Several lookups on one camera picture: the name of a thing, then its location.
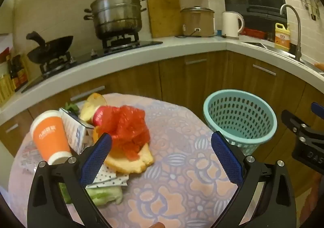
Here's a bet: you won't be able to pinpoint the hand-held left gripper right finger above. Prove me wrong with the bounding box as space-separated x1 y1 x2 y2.
211 131 297 228

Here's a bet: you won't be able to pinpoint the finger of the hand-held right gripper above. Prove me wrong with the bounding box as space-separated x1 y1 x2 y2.
311 102 324 119
281 110 324 144

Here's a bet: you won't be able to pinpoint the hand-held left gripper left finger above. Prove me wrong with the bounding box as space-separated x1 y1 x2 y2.
27 132 113 228

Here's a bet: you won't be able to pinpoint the blue white milk carton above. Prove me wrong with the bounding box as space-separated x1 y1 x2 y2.
59 107 95 155

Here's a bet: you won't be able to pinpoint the red plastic bag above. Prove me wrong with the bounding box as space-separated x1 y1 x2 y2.
97 105 151 161

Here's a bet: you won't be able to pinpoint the teal plastic basket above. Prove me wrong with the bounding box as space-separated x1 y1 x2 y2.
203 89 278 156

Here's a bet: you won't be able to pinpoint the white dotted packet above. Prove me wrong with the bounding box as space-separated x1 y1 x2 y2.
86 167 129 188

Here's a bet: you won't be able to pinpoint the bread slice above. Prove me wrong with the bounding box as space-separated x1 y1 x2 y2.
104 142 154 174

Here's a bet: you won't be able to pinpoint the pale green lettuce piece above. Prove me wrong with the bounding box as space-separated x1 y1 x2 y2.
59 182 124 206

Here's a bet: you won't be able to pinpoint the red paper cup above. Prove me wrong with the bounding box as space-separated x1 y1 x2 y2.
92 106 109 126

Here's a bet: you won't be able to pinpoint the orange paper cup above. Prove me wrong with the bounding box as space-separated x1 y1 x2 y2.
30 110 72 165

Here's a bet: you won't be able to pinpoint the steel sink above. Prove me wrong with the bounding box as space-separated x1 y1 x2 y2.
248 41 314 65

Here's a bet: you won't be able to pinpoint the steel faucet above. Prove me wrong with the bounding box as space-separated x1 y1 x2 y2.
280 4 303 62

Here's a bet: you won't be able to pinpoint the yellow detergent bottle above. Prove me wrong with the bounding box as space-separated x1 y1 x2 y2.
275 23 291 50

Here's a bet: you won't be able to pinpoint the wooden base cabinets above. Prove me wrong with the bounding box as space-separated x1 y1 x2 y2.
0 50 324 218

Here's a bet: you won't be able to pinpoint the red box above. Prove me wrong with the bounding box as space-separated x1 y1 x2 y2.
240 28 267 40

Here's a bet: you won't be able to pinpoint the white electric kettle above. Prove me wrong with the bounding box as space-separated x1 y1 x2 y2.
222 11 245 39

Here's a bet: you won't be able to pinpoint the yellow woven basket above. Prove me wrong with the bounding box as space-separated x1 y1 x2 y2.
0 71 16 106

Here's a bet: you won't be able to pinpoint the dark sauce bottle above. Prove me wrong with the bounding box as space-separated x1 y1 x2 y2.
7 54 21 92
16 53 29 85

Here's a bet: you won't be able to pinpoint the black gas stove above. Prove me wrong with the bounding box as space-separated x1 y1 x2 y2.
21 33 164 93

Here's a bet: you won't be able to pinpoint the black wok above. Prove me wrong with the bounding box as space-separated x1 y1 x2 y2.
26 31 74 64

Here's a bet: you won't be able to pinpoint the brown slow cooker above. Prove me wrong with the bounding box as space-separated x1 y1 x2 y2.
180 6 215 37

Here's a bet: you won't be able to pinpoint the steel steamer pot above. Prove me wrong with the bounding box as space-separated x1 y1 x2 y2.
84 0 148 40

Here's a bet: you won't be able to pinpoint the wooden cutting board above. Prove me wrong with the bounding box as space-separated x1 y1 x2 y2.
146 0 183 39

